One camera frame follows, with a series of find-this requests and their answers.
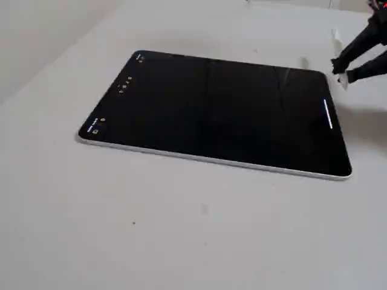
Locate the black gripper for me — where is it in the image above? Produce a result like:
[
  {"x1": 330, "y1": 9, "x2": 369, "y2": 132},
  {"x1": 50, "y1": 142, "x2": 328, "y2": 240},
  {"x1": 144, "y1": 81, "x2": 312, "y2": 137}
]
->
[{"x1": 330, "y1": 8, "x2": 387, "y2": 85}]

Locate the white stylus pencil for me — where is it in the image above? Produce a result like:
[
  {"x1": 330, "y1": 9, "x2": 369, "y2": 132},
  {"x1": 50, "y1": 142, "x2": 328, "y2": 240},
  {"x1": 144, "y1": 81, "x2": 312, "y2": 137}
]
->
[{"x1": 330, "y1": 28, "x2": 349, "y2": 91}]

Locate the black screen silver tablet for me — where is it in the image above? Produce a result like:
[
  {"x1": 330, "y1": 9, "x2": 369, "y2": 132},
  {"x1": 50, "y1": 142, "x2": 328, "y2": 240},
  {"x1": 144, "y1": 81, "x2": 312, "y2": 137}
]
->
[{"x1": 77, "y1": 50, "x2": 353, "y2": 181}]

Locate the red and white wire bundle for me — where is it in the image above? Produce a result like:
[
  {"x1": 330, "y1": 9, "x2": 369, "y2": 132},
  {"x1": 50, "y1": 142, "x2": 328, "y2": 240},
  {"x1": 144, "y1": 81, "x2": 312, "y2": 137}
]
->
[{"x1": 366, "y1": 0, "x2": 387, "y2": 13}]

